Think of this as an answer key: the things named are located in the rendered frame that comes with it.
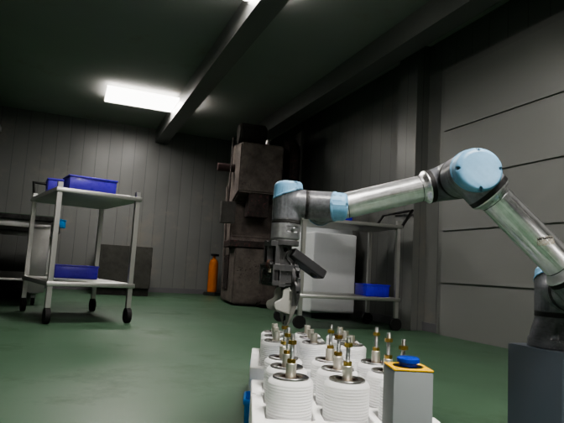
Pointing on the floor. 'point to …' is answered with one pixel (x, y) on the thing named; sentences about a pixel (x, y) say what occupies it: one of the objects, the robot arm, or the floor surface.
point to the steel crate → (112, 268)
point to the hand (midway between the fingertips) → (287, 319)
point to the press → (253, 208)
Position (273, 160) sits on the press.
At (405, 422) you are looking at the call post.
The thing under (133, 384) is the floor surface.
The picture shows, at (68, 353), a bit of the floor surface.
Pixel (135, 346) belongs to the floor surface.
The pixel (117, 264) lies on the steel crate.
